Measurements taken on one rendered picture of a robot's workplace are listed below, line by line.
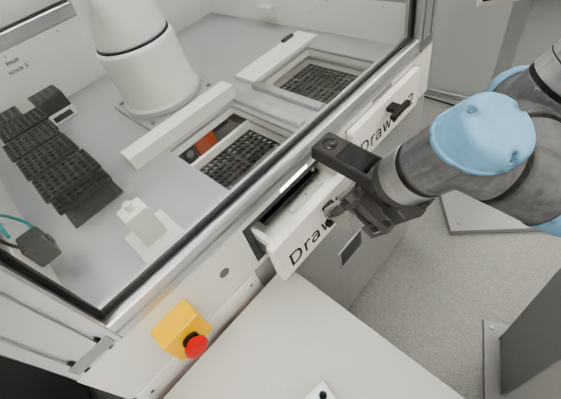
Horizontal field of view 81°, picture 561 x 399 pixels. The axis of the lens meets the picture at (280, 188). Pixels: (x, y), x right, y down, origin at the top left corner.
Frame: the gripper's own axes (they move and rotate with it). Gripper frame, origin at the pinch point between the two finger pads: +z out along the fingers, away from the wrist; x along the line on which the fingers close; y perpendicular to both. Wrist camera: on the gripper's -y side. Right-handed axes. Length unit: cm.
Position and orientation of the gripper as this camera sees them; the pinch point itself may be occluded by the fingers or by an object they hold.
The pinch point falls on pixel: (331, 204)
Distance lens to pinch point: 62.3
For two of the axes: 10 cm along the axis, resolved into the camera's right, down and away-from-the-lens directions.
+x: 6.7, -6.4, 3.7
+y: 7.0, 7.1, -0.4
